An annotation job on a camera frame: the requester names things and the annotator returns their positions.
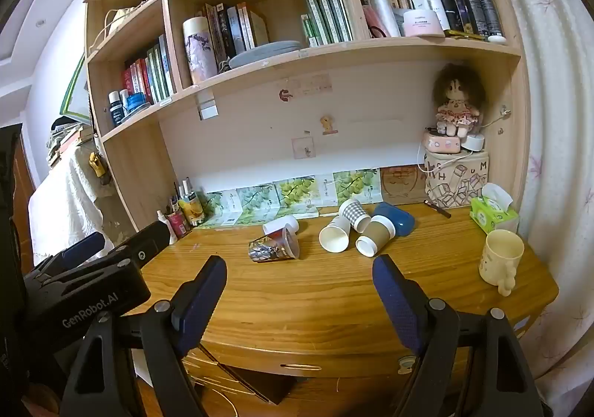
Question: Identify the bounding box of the wooden desk drawer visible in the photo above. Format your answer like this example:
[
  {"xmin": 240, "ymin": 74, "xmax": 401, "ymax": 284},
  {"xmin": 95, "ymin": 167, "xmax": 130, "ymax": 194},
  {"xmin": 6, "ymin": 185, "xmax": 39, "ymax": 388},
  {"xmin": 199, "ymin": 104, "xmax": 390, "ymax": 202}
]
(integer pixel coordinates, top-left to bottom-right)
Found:
[{"xmin": 181, "ymin": 338, "xmax": 530, "ymax": 404}]

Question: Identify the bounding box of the blue glass jar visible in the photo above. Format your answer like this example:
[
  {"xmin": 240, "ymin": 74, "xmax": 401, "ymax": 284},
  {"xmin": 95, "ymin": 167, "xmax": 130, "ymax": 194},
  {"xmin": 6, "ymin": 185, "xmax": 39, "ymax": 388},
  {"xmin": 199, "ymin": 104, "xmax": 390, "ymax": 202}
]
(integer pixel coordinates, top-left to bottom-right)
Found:
[{"xmin": 126, "ymin": 92, "xmax": 151, "ymax": 114}]

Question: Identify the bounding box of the dark blue bottle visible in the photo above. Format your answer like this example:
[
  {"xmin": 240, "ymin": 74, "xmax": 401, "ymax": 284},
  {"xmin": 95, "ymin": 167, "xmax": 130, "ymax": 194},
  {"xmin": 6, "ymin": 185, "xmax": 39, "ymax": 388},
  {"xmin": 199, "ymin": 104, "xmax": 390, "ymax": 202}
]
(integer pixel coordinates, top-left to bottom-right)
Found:
[{"xmin": 108, "ymin": 91, "xmax": 126, "ymax": 128}]

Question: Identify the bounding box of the green tissue pack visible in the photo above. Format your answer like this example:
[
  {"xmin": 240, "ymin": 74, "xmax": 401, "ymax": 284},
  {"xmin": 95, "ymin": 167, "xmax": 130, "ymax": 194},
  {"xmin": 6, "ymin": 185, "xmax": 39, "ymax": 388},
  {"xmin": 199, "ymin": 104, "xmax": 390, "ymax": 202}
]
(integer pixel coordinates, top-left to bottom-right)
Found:
[{"xmin": 469, "ymin": 183, "xmax": 519, "ymax": 234}]

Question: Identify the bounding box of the small white bottle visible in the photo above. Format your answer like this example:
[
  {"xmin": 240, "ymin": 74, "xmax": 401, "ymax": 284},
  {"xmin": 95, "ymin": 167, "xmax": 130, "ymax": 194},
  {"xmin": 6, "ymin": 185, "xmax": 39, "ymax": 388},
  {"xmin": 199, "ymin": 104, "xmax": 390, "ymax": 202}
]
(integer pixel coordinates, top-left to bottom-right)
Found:
[{"xmin": 157, "ymin": 209, "xmax": 178, "ymax": 245}]

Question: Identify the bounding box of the dark printed paper cup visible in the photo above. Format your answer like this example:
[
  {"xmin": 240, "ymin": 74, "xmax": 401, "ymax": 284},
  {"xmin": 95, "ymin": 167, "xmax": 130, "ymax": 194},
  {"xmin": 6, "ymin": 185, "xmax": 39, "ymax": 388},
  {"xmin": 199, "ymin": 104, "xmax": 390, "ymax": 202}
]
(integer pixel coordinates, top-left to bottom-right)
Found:
[{"xmin": 248, "ymin": 228, "xmax": 300, "ymax": 263}]

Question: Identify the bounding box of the row of dark books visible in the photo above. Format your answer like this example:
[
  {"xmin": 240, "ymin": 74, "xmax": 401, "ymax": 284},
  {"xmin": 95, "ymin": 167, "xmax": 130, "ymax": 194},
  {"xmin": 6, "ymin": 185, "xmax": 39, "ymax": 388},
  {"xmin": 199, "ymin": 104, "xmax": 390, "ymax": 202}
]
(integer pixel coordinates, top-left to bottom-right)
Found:
[{"xmin": 203, "ymin": 2, "xmax": 270, "ymax": 62}]

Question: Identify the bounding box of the black spray bottle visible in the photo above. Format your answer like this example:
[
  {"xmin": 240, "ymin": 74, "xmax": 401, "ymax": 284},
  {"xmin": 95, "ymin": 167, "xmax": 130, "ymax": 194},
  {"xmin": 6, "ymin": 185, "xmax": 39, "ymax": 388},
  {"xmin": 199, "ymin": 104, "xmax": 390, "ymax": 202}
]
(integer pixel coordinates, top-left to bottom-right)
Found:
[
  {"xmin": 474, "ymin": 0, "xmax": 504, "ymax": 38},
  {"xmin": 457, "ymin": 0, "xmax": 486, "ymax": 36}
]

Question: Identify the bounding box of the brown sleeved paper cup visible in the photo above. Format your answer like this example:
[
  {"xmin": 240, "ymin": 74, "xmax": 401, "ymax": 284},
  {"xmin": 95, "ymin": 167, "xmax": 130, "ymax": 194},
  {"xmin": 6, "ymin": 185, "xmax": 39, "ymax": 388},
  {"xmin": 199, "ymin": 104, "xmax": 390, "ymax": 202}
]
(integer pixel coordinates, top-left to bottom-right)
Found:
[{"xmin": 355, "ymin": 215, "xmax": 396, "ymax": 257}]

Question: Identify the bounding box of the plain white cup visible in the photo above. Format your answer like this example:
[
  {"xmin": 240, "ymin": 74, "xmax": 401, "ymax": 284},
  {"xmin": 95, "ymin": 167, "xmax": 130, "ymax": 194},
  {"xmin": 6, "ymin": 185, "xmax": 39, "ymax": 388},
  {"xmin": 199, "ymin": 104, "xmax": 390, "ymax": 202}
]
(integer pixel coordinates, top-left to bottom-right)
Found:
[{"xmin": 262, "ymin": 214, "xmax": 300, "ymax": 236}]

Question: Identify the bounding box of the brown printed card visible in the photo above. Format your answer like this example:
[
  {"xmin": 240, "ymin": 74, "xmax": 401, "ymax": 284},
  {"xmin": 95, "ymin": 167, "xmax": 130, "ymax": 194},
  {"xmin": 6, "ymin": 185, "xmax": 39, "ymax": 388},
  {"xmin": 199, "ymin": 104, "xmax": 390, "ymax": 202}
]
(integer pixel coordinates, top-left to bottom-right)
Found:
[{"xmin": 379, "ymin": 165, "xmax": 427, "ymax": 203}]

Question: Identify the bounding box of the orange print tube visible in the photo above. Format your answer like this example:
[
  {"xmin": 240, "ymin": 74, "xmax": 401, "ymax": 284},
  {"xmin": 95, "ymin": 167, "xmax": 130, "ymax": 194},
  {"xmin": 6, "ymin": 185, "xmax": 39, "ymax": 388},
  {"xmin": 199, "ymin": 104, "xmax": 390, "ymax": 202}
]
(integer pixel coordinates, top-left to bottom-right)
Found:
[{"xmin": 179, "ymin": 195, "xmax": 205, "ymax": 227}]

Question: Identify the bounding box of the pink small device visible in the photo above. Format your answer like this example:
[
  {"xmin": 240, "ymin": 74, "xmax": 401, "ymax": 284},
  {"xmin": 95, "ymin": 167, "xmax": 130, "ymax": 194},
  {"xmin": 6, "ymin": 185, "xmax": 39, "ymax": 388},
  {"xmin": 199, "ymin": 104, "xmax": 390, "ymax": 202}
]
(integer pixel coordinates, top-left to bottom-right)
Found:
[{"xmin": 422, "ymin": 128, "xmax": 462, "ymax": 155}]

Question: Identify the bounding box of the white tube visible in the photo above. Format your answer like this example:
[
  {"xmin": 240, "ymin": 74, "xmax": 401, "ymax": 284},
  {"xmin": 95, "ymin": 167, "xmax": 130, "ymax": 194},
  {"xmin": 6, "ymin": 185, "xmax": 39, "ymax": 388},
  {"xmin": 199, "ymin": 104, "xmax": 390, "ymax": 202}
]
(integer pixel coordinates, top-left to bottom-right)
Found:
[{"xmin": 366, "ymin": 0, "xmax": 401, "ymax": 38}]

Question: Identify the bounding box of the white round charger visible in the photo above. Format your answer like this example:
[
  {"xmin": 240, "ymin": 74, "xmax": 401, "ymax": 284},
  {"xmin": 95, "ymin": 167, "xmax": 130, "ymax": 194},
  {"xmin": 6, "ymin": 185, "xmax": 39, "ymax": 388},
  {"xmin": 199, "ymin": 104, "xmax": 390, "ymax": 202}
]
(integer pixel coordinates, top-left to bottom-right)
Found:
[{"xmin": 461, "ymin": 133, "xmax": 486, "ymax": 153}]

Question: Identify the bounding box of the white floral curtain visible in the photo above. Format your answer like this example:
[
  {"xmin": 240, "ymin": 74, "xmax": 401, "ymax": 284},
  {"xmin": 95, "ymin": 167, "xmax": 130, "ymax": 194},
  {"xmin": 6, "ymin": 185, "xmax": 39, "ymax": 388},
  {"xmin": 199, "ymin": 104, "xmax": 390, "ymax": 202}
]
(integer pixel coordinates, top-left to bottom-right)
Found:
[{"xmin": 478, "ymin": 0, "xmax": 594, "ymax": 381}]

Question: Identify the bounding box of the row of red green books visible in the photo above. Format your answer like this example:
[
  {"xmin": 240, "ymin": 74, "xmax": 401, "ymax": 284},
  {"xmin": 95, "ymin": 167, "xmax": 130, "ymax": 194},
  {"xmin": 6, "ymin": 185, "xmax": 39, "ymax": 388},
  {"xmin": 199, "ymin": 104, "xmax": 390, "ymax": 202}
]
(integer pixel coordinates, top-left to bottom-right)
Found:
[{"xmin": 122, "ymin": 34, "xmax": 177, "ymax": 105}]

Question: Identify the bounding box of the stack of books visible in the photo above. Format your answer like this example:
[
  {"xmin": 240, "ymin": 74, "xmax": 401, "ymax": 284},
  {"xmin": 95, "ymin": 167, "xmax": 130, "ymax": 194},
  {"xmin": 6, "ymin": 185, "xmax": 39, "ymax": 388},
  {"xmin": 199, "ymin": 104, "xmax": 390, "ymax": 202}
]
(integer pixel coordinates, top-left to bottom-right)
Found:
[{"xmin": 45, "ymin": 118, "xmax": 99, "ymax": 170}]

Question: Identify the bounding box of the grey round plate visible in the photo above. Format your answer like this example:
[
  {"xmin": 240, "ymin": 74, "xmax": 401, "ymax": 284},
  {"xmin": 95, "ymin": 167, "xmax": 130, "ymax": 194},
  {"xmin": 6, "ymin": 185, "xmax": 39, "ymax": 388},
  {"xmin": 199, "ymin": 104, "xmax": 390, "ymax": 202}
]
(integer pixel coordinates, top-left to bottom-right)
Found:
[{"xmin": 229, "ymin": 40, "xmax": 302, "ymax": 68}]

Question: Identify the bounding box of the wooden bookshelf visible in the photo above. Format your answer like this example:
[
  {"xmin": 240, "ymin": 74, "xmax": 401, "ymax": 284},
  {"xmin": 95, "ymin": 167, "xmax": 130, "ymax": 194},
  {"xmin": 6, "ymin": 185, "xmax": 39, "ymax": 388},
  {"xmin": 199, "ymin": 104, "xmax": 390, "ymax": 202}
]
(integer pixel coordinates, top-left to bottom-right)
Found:
[{"xmin": 84, "ymin": 0, "xmax": 532, "ymax": 242}]

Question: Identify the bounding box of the floral printed thermos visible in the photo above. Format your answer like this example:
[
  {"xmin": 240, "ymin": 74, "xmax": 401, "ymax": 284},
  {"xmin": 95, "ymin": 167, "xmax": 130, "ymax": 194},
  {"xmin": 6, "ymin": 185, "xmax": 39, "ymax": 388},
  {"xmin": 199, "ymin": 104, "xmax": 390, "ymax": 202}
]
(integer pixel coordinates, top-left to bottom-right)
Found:
[{"xmin": 182, "ymin": 17, "xmax": 219, "ymax": 85}]

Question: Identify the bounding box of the dark pen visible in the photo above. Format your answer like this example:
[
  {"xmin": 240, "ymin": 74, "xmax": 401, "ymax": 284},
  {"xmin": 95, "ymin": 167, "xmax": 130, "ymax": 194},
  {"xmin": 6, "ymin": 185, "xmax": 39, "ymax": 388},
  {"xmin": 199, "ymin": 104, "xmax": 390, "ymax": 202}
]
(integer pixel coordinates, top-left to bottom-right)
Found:
[{"xmin": 425, "ymin": 200, "xmax": 453, "ymax": 219}]

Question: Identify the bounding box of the yellow toy figure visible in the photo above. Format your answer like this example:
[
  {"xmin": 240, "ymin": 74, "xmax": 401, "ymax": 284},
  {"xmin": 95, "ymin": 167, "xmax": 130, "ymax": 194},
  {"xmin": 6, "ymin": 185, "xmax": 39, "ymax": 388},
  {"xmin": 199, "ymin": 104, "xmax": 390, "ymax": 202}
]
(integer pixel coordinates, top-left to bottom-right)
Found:
[{"xmin": 88, "ymin": 151, "xmax": 108, "ymax": 179}]

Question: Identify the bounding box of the patterned storage box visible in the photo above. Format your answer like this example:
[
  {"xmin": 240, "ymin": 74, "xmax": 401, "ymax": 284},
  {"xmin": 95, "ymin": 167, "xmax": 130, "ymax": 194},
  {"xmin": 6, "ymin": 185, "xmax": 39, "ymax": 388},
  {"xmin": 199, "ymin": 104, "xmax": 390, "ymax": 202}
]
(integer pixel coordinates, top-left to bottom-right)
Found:
[{"xmin": 424, "ymin": 149, "xmax": 491, "ymax": 209}]

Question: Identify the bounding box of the red tube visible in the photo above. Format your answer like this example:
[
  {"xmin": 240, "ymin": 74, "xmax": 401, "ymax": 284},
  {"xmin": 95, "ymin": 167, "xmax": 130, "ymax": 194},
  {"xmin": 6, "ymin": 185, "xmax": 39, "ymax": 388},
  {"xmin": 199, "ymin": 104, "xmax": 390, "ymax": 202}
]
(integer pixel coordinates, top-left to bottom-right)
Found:
[{"xmin": 167, "ymin": 209, "xmax": 191, "ymax": 239}]

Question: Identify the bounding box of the cream ceramic mug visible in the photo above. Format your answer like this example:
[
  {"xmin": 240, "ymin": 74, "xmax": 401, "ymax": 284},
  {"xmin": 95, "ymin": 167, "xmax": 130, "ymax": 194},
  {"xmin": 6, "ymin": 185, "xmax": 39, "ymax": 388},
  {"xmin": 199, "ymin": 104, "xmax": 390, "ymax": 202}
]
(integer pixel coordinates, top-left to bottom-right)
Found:
[{"xmin": 479, "ymin": 230, "xmax": 525, "ymax": 296}]

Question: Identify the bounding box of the white cable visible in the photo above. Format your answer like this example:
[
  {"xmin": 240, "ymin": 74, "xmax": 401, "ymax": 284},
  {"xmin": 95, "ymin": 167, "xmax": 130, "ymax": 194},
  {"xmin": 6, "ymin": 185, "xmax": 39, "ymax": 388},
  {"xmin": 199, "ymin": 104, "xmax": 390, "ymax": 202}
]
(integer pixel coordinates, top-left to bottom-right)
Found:
[{"xmin": 416, "ymin": 139, "xmax": 469, "ymax": 174}]

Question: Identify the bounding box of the white cream jar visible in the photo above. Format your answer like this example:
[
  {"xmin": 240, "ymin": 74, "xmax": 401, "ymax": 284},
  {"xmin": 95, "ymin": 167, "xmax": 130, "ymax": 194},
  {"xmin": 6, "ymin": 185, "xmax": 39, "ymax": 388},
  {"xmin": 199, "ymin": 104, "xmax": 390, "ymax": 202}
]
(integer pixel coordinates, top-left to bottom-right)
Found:
[{"xmin": 402, "ymin": 9, "xmax": 445, "ymax": 38}]

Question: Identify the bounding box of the checkered paper cup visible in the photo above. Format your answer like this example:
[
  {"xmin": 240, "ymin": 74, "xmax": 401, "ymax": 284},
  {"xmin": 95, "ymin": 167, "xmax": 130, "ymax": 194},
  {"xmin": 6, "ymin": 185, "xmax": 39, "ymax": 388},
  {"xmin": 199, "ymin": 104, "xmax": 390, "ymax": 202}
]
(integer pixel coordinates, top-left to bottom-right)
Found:
[{"xmin": 338, "ymin": 199, "xmax": 371, "ymax": 233}]

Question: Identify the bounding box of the white paper cup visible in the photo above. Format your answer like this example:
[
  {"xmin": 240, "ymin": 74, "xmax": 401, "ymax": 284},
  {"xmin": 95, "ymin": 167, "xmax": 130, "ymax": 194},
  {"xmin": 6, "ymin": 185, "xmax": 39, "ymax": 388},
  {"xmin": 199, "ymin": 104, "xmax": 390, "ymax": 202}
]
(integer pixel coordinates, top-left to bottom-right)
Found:
[{"xmin": 319, "ymin": 215, "xmax": 352, "ymax": 253}]

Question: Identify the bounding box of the brown haired rag doll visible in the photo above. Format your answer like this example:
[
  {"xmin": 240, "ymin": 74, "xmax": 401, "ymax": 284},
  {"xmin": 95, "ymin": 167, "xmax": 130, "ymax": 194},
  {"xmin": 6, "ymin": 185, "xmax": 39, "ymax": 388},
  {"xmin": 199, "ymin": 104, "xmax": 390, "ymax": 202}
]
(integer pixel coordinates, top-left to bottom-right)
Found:
[{"xmin": 433, "ymin": 63, "xmax": 486, "ymax": 138}]

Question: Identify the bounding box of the clear wall hook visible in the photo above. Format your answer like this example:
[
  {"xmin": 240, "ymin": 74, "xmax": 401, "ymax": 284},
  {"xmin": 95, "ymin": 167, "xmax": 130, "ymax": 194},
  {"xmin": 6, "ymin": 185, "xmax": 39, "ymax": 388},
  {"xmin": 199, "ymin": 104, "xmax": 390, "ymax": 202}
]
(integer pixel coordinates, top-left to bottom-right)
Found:
[{"xmin": 291, "ymin": 135, "xmax": 316, "ymax": 160}]

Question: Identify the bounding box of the green framed picture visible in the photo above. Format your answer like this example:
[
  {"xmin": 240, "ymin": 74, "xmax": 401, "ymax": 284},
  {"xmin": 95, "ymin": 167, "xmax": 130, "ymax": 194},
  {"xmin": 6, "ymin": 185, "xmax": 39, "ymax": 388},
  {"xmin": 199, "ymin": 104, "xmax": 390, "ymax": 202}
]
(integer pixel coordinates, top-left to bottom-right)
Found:
[{"xmin": 59, "ymin": 53, "xmax": 90, "ymax": 125}]

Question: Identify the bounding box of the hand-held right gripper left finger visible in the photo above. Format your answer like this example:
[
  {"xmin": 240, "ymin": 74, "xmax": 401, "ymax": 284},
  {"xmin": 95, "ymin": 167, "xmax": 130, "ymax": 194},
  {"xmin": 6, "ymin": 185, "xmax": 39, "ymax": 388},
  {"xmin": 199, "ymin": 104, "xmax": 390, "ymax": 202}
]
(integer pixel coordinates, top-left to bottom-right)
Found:
[{"xmin": 58, "ymin": 255, "xmax": 228, "ymax": 417}]

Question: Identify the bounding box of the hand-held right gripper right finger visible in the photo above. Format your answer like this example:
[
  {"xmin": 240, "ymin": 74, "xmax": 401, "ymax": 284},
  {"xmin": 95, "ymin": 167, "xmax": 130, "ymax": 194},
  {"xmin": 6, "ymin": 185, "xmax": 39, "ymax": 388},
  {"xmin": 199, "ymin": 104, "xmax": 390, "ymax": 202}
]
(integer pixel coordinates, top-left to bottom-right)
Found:
[{"xmin": 372, "ymin": 254, "xmax": 545, "ymax": 417}]

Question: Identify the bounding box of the blue plastic cup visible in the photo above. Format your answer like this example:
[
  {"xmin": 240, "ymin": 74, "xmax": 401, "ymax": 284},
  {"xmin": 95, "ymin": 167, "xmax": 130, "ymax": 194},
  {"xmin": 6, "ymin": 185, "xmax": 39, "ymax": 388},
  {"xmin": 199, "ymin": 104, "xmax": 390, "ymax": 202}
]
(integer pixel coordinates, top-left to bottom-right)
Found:
[{"xmin": 373, "ymin": 203, "xmax": 416, "ymax": 235}]

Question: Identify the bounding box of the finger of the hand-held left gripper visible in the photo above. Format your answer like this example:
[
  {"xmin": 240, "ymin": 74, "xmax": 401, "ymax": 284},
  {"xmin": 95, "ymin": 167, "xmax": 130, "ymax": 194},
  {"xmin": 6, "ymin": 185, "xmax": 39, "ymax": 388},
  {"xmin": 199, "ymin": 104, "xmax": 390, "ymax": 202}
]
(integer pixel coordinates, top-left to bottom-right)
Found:
[
  {"xmin": 99, "ymin": 221, "xmax": 172, "ymax": 267},
  {"xmin": 32, "ymin": 232, "xmax": 107, "ymax": 276}
]

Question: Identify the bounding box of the white cloth cover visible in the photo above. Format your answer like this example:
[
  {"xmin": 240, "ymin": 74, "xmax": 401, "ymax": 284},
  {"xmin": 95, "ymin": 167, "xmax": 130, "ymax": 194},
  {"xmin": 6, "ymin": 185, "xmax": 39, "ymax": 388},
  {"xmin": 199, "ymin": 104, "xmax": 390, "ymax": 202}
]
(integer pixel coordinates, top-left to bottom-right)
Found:
[{"xmin": 28, "ymin": 152, "xmax": 140, "ymax": 262}]

